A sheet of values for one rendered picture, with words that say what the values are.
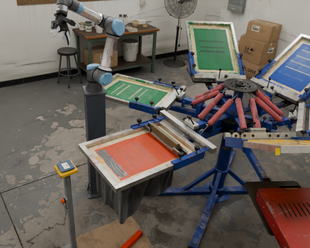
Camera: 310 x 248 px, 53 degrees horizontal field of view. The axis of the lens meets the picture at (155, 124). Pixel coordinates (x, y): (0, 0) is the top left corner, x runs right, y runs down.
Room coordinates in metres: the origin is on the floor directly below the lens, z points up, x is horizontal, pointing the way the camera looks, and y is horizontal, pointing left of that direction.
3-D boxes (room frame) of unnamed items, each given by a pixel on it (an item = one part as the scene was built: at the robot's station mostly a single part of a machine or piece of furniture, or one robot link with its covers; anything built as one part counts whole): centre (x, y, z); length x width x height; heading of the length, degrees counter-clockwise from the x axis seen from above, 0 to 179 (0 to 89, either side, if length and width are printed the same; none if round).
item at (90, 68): (2.52, 0.56, 1.37); 0.13 x 0.12 x 0.14; 46
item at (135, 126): (2.35, 0.07, 0.98); 0.30 x 0.05 x 0.07; 128
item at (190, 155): (1.91, -0.27, 0.98); 0.30 x 0.05 x 0.07; 128
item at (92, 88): (2.53, 0.56, 1.25); 0.15 x 0.15 x 0.10
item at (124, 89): (2.97, 0.10, 1.05); 1.08 x 0.61 x 0.23; 68
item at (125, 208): (1.78, 0.01, 0.74); 0.46 x 0.04 x 0.42; 128
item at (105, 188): (1.80, 0.32, 0.74); 0.45 x 0.03 x 0.43; 38
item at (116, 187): (1.98, 0.09, 0.97); 0.79 x 0.58 x 0.04; 128
